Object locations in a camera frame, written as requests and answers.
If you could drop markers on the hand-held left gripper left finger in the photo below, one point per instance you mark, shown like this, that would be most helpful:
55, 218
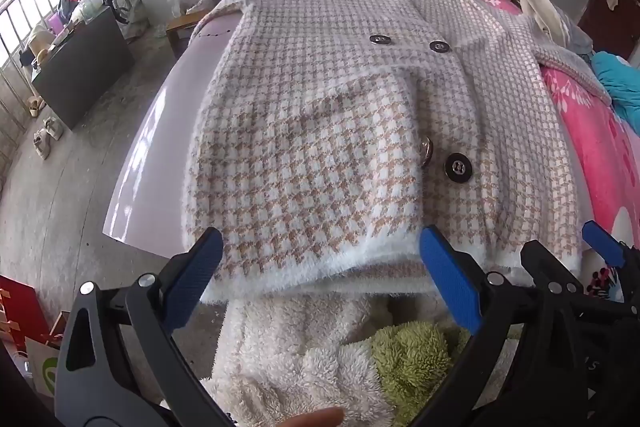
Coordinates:
195, 277

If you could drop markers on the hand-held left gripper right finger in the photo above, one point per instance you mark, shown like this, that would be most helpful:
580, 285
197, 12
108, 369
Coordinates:
450, 277

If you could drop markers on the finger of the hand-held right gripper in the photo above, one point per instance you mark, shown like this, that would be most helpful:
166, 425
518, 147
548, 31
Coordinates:
547, 264
602, 243

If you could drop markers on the beige houndstooth coat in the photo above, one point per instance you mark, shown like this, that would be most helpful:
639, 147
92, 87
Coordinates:
325, 107

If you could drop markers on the person's left hand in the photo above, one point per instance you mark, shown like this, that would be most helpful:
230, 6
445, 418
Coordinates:
315, 419

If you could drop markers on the pink floral blanket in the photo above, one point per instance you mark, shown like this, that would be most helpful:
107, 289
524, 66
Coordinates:
590, 132

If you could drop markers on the person's white fluffy robe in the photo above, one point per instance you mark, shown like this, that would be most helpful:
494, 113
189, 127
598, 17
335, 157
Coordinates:
280, 357

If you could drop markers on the teal cloth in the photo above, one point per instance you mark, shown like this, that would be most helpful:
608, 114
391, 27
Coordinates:
620, 82

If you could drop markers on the white bag with green print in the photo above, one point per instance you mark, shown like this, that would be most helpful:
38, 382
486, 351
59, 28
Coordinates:
42, 367

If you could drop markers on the red box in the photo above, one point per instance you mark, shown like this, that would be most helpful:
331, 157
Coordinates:
20, 312

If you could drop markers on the beige shoe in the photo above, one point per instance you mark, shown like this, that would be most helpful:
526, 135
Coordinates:
43, 146
54, 128

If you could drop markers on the dark cabinet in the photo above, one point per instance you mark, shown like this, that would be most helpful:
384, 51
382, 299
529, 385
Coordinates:
85, 72

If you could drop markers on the beige garment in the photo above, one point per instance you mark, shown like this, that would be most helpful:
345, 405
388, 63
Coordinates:
540, 7

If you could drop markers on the wooden stool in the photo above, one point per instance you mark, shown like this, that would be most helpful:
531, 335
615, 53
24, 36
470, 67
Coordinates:
180, 27

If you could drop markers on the metal railing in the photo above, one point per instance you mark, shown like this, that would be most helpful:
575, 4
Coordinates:
15, 22

